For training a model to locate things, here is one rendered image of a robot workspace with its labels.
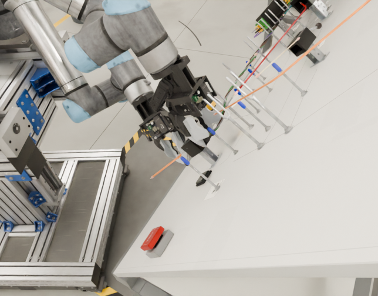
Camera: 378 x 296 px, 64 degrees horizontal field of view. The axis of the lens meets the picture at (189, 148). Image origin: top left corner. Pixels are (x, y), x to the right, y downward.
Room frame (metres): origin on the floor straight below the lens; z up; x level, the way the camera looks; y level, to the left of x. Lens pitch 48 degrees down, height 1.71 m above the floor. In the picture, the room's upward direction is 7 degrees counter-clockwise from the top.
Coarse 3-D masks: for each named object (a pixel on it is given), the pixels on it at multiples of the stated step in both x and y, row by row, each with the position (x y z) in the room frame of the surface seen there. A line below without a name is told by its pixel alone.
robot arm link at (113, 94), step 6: (102, 84) 0.76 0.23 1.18; (108, 84) 0.76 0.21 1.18; (102, 90) 0.74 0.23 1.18; (108, 90) 0.74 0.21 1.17; (114, 90) 0.75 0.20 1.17; (120, 90) 0.74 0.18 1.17; (108, 96) 0.73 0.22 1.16; (114, 96) 0.74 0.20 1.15; (120, 96) 0.75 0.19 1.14; (108, 102) 0.72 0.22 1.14; (114, 102) 0.74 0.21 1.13; (120, 102) 0.78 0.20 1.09
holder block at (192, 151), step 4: (188, 140) 0.51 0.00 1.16; (184, 144) 0.51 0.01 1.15; (188, 144) 0.50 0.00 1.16; (192, 144) 0.50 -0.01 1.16; (196, 144) 0.49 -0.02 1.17; (184, 148) 0.51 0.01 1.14; (188, 148) 0.51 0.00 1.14; (192, 148) 0.50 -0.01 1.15; (196, 148) 0.49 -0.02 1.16; (200, 148) 0.49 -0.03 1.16; (188, 152) 0.51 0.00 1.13; (192, 152) 0.50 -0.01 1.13; (196, 152) 0.49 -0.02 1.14; (200, 152) 0.49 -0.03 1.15; (192, 156) 0.50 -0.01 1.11
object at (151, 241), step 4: (156, 228) 0.31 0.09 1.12; (160, 228) 0.30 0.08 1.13; (152, 232) 0.31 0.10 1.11; (156, 232) 0.30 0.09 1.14; (160, 232) 0.30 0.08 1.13; (148, 236) 0.30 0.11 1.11; (152, 236) 0.29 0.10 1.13; (156, 236) 0.29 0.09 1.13; (160, 236) 0.29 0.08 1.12; (148, 240) 0.29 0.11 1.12; (152, 240) 0.28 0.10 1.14; (156, 240) 0.28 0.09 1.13; (144, 244) 0.28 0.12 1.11; (148, 244) 0.27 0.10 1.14; (152, 244) 0.27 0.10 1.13; (156, 244) 0.28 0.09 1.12; (144, 248) 0.28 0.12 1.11; (148, 248) 0.27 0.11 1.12; (152, 248) 0.26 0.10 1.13
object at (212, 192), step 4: (220, 180) 0.37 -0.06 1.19; (216, 184) 0.36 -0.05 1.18; (220, 184) 0.35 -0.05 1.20; (212, 188) 0.36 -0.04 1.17; (208, 192) 0.36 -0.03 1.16; (212, 192) 0.34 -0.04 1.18; (216, 192) 0.33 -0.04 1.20; (208, 196) 0.34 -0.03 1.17; (212, 196) 0.33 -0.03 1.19; (204, 200) 0.34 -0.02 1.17
